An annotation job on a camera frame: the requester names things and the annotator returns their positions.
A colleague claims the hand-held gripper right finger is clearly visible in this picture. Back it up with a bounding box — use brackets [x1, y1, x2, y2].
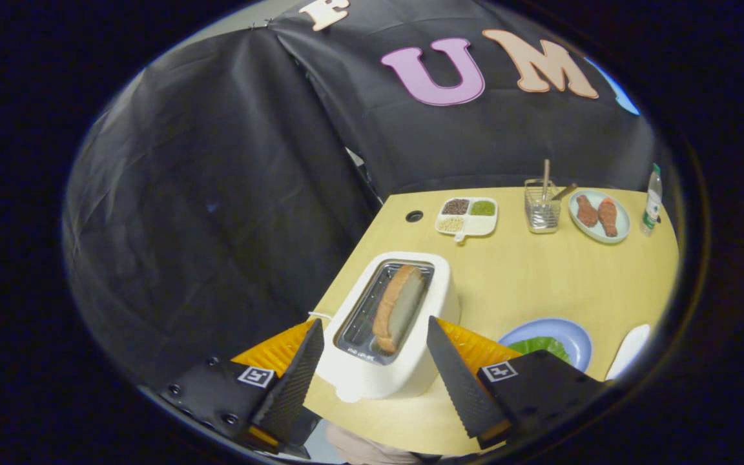
[425, 315, 605, 451]

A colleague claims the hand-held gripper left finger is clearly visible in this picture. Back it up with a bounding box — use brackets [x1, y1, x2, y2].
[159, 318, 325, 453]

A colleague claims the green lettuce leaf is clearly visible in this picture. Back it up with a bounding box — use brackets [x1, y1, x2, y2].
[508, 336, 572, 364]

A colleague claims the bread slice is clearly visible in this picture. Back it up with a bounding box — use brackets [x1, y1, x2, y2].
[372, 264, 427, 355]

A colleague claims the white toaster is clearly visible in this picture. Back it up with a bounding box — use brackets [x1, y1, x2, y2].
[315, 251, 462, 404]

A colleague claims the blue round plate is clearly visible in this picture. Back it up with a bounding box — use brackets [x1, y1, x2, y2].
[498, 317, 594, 373]

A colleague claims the white divided condiment dish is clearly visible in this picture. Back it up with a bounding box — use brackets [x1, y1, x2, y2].
[435, 196, 499, 242]

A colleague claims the white square plate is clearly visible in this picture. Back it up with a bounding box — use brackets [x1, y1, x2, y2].
[606, 324, 652, 381]

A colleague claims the brown meat patty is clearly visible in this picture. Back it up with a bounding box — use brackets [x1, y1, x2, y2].
[597, 197, 619, 238]
[576, 195, 599, 228]

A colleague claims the pale green plate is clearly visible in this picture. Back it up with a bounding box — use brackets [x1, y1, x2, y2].
[568, 189, 632, 244]

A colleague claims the clear water bottle green cap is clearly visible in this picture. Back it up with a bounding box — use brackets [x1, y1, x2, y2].
[640, 163, 663, 237]

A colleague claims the metal wire utensil holder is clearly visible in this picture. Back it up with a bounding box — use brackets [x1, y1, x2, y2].
[524, 178, 562, 234]

